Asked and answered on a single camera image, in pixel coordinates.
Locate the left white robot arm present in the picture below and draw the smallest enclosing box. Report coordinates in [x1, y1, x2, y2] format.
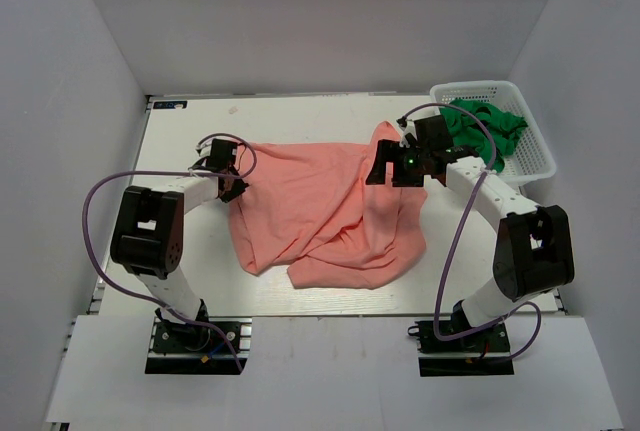
[110, 134, 253, 324]

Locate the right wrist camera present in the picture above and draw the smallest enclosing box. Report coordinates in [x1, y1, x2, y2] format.
[396, 118, 417, 148]

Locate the green t-shirt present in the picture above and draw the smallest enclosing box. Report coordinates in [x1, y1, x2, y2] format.
[439, 97, 530, 172]

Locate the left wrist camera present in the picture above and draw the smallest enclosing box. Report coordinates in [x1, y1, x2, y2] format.
[195, 137, 213, 157]

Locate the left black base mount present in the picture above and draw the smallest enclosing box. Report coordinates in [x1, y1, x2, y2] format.
[145, 318, 252, 376]

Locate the white plastic basket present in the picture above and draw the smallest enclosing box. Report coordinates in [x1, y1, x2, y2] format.
[430, 80, 557, 186]

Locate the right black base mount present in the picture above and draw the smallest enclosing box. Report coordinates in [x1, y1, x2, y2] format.
[407, 320, 514, 377]

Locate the pink t-shirt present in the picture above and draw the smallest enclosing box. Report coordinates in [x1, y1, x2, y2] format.
[229, 121, 427, 289]

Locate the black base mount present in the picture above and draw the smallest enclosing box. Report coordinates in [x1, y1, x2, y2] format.
[145, 318, 252, 376]
[407, 320, 514, 377]

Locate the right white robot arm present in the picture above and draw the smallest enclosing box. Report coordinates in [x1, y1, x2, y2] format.
[366, 116, 575, 341]

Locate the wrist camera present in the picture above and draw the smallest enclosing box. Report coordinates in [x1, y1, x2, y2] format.
[396, 118, 417, 148]
[195, 137, 213, 157]

